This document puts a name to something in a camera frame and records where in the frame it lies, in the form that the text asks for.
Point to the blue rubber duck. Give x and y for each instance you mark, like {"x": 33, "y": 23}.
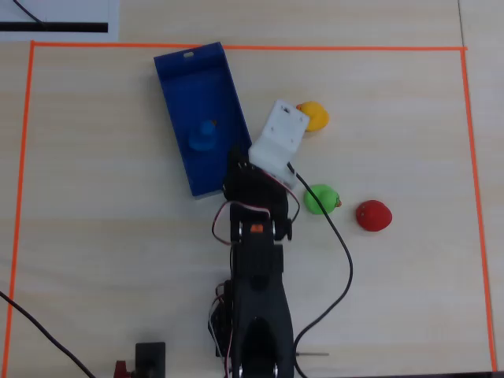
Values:
{"x": 202, "y": 138}

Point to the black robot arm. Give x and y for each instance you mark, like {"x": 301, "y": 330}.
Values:
{"x": 260, "y": 299}

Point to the green rubber duck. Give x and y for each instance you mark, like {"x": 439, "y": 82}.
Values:
{"x": 331, "y": 197}

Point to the yellow rubber duck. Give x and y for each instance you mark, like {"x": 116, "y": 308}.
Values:
{"x": 317, "y": 118}

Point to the red rubber duck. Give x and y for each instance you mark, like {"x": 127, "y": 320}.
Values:
{"x": 374, "y": 216}

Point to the blue plastic box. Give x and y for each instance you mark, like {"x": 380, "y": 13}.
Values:
{"x": 189, "y": 86}

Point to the long orange tape strip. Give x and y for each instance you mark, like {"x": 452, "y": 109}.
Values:
{"x": 315, "y": 48}

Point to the thin grey rod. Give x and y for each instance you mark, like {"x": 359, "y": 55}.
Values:
{"x": 315, "y": 354}

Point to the black clamp block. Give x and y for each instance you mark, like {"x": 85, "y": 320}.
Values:
{"x": 149, "y": 354}

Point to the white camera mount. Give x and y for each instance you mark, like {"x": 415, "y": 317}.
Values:
{"x": 279, "y": 134}

